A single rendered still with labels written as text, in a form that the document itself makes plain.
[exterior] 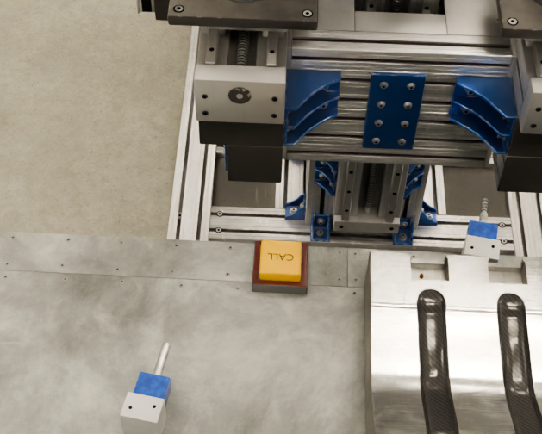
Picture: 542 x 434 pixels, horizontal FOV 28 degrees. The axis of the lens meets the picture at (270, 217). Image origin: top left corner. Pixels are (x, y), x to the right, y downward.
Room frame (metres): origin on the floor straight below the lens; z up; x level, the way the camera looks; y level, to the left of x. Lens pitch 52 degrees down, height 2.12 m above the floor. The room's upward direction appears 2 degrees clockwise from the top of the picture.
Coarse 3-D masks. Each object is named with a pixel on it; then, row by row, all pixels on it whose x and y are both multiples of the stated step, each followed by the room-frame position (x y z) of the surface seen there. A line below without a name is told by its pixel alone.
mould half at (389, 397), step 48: (384, 288) 0.83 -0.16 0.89; (432, 288) 0.84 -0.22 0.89; (480, 288) 0.84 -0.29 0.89; (528, 288) 0.84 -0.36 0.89; (384, 336) 0.76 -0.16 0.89; (480, 336) 0.77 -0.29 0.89; (528, 336) 0.77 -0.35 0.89; (384, 384) 0.69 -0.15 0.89; (480, 384) 0.69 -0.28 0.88; (384, 432) 0.60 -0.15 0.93; (480, 432) 0.61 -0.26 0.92
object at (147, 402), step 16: (160, 352) 0.76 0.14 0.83; (160, 368) 0.73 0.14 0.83; (144, 384) 0.70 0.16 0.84; (160, 384) 0.70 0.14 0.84; (128, 400) 0.67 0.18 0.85; (144, 400) 0.67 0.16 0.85; (160, 400) 0.67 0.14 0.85; (128, 416) 0.65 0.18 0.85; (144, 416) 0.65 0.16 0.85; (160, 416) 0.65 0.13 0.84; (128, 432) 0.65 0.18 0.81; (144, 432) 0.64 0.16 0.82; (160, 432) 0.65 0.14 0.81
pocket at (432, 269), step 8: (416, 264) 0.89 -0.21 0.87; (424, 264) 0.89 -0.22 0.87; (432, 264) 0.89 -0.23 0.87; (440, 264) 0.89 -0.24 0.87; (416, 272) 0.88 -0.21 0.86; (424, 272) 0.88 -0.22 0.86; (432, 272) 0.88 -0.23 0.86; (440, 272) 0.88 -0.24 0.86; (448, 272) 0.87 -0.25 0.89; (440, 280) 0.87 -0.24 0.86; (448, 280) 0.86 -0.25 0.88
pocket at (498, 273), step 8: (488, 264) 0.89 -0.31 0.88; (496, 264) 0.89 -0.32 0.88; (504, 264) 0.89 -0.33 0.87; (512, 264) 0.89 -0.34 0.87; (520, 264) 0.89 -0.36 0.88; (496, 272) 0.89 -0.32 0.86; (504, 272) 0.89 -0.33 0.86; (512, 272) 0.89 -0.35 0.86; (520, 272) 0.89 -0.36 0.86; (496, 280) 0.87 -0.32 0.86; (504, 280) 0.87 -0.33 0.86; (512, 280) 0.87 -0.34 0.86; (520, 280) 0.88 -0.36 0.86
